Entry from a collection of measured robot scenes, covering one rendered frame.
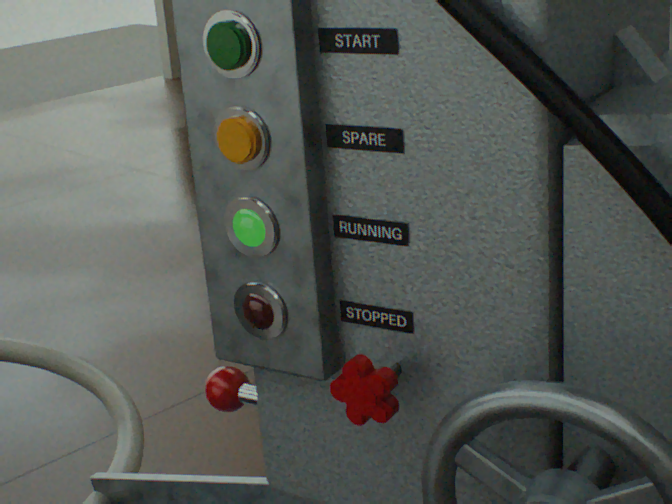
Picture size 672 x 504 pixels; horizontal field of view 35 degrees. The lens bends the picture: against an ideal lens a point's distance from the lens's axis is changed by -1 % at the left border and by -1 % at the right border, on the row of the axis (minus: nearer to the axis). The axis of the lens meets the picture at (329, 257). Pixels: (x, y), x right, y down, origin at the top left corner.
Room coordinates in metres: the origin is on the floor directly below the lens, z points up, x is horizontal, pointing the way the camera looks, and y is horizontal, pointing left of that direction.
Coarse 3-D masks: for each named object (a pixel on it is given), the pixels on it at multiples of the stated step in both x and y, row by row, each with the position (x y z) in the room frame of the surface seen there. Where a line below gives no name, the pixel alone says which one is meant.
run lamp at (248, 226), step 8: (240, 216) 0.56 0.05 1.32; (248, 216) 0.56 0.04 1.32; (256, 216) 0.56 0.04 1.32; (240, 224) 0.56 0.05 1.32; (248, 224) 0.56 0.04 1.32; (256, 224) 0.56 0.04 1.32; (264, 224) 0.56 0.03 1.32; (240, 232) 0.56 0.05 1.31; (248, 232) 0.56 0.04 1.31; (256, 232) 0.56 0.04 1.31; (264, 232) 0.56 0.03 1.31; (240, 240) 0.56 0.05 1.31; (248, 240) 0.56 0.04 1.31; (256, 240) 0.56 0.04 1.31
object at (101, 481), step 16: (96, 480) 0.91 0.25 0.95; (112, 480) 0.90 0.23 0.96; (128, 480) 0.89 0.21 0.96; (144, 480) 0.87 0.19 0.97; (160, 480) 0.86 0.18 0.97; (176, 480) 0.85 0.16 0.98; (192, 480) 0.84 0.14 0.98; (208, 480) 0.83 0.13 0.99; (224, 480) 0.82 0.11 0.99; (240, 480) 0.81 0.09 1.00; (256, 480) 0.81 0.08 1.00; (112, 496) 0.90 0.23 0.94; (128, 496) 0.89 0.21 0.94; (144, 496) 0.88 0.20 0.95; (160, 496) 0.86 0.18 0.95; (176, 496) 0.85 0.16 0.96; (192, 496) 0.84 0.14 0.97; (208, 496) 0.83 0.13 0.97; (224, 496) 0.82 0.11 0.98; (240, 496) 0.81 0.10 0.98; (256, 496) 0.80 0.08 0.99; (272, 496) 0.79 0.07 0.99
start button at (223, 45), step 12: (216, 24) 0.56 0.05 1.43; (228, 24) 0.56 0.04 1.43; (216, 36) 0.56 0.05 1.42; (228, 36) 0.56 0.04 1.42; (240, 36) 0.55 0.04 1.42; (216, 48) 0.56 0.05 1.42; (228, 48) 0.56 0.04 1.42; (240, 48) 0.55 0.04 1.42; (216, 60) 0.56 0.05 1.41; (228, 60) 0.56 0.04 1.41; (240, 60) 0.55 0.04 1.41
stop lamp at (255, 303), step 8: (248, 296) 0.56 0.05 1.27; (256, 296) 0.56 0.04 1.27; (248, 304) 0.56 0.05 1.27; (256, 304) 0.56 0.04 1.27; (264, 304) 0.56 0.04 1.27; (248, 312) 0.56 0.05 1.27; (256, 312) 0.56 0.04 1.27; (264, 312) 0.56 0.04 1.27; (272, 312) 0.56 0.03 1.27; (248, 320) 0.56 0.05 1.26; (256, 320) 0.56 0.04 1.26; (264, 320) 0.56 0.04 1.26; (272, 320) 0.56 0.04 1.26; (264, 328) 0.56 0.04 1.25
